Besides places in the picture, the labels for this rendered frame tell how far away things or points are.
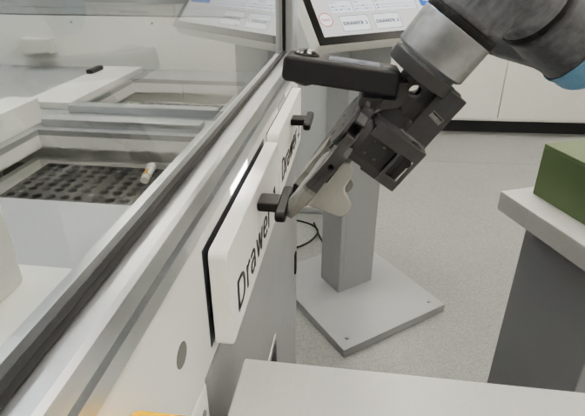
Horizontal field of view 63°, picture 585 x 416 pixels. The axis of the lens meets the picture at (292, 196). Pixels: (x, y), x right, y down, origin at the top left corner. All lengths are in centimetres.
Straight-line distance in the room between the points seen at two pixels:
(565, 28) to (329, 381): 41
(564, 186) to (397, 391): 54
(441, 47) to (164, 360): 34
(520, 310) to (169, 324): 83
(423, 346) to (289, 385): 121
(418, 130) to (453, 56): 8
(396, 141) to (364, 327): 127
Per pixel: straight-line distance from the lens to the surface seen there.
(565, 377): 105
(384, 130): 48
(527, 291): 106
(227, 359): 58
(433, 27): 46
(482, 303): 197
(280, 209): 53
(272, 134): 71
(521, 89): 375
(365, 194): 167
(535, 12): 49
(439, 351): 172
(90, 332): 27
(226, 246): 44
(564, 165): 95
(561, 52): 53
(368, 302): 180
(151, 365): 36
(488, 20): 47
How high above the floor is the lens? 116
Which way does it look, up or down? 27 degrees down
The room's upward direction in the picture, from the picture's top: straight up
